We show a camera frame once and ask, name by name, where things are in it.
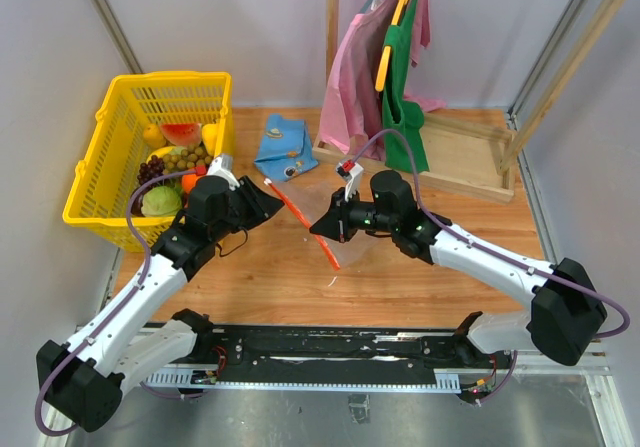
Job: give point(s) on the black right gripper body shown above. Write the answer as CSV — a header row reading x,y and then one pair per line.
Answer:
x,y
362,216

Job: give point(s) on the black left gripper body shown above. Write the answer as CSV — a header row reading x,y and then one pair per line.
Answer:
x,y
232,221

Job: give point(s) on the clear zip bag orange zipper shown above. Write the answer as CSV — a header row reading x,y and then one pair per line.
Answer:
x,y
310,205

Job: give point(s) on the green cabbage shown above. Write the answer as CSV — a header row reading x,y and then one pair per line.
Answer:
x,y
161,201

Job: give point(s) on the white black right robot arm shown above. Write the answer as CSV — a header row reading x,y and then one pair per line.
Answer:
x,y
561,312

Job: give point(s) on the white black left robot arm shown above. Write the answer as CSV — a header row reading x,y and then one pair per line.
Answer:
x,y
86,377

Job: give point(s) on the orange fruit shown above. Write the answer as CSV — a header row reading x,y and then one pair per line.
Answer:
x,y
188,182

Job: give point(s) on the green grape bunch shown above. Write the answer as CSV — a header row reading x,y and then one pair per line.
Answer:
x,y
183,158

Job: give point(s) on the blue cartoon print cloth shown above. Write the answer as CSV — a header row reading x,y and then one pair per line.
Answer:
x,y
285,151

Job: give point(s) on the purple grape bunch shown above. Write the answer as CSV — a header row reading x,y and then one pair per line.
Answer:
x,y
150,170

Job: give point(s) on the yellow bell pepper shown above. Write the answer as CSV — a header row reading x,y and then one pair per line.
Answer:
x,y
209,134

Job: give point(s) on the yellow banana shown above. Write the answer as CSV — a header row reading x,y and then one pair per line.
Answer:
x,y
160,153

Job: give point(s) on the watermelon slice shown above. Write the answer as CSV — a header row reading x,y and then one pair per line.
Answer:
x,y
182,134

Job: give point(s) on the green hanging shirt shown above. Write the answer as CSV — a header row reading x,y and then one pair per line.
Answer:
x,y
403,116

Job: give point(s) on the yellow lemon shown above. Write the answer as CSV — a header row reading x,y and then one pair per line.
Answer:
x,y
153,137

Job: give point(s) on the pink hanging shirt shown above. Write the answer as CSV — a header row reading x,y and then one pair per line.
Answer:
x,y
351,112

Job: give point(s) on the yellow clothes hanger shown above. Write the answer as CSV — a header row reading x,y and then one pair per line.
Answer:
x,y
400,12

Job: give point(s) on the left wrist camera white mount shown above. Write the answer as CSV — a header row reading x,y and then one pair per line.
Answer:
x,y
222,167

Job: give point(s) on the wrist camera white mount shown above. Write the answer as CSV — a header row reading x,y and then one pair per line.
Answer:
x,y
222,167
351,172

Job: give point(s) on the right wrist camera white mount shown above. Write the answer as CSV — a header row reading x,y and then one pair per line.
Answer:
x,y
351,172

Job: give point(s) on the wooden clothes rack frame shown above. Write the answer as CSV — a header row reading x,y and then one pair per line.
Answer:
x,y
478,62

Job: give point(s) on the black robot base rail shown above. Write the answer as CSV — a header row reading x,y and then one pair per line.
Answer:
x,y
335,359

